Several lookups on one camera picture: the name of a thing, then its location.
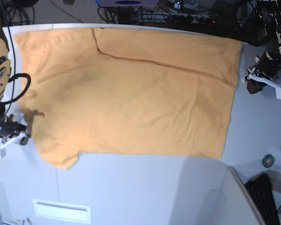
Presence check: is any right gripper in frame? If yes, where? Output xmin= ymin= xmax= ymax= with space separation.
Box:
xmin=0 ymin=114 xmax=29 ymax=145

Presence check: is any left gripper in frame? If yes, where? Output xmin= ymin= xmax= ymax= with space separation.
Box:
xmin=241 ymin=50 xmax=281 ymax=94

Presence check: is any yellow orange t-shirt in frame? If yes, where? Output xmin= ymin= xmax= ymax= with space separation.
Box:
xmin=14 ymin=28 xmax=242 ymax=169

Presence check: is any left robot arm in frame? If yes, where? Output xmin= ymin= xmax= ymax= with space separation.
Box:
xmin=242 ymin=0 xmax=281 ymax=100

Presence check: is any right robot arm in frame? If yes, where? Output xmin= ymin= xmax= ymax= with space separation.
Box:
xmin=0 ymin=21 xmax=31 ymax=147

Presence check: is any green tape roll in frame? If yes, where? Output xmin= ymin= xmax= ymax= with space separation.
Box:
xmin=262 ymin=154 xmax=274 ymax=168

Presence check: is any black keyboard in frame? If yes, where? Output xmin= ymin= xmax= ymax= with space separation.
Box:
xmin=245 ymin=173 xmax=280 ymax=225

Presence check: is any white partition board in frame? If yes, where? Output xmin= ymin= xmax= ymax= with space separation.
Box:
xmin=222 ymin=167 xmax=265 ymax=225

